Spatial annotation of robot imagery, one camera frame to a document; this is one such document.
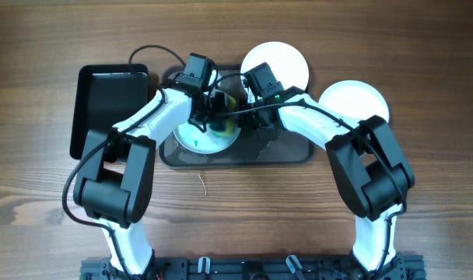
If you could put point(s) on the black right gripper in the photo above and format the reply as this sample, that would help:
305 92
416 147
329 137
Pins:
242 117

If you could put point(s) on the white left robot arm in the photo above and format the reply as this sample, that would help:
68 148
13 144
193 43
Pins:
113 179

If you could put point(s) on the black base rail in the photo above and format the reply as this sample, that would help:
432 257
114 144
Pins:
402 267

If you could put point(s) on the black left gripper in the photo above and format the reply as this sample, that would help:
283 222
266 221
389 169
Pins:
218 110

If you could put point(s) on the black water tray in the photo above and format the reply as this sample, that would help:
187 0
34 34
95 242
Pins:
105 95

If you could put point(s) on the white plate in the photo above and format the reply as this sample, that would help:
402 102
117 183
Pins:
197 137
355 99
277 71

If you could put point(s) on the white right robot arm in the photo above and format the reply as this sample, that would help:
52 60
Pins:
371 173

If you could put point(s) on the green yellow sponge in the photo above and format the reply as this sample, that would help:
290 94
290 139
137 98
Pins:
224 127

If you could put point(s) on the grey serving tray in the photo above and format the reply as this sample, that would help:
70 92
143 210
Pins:
289 148

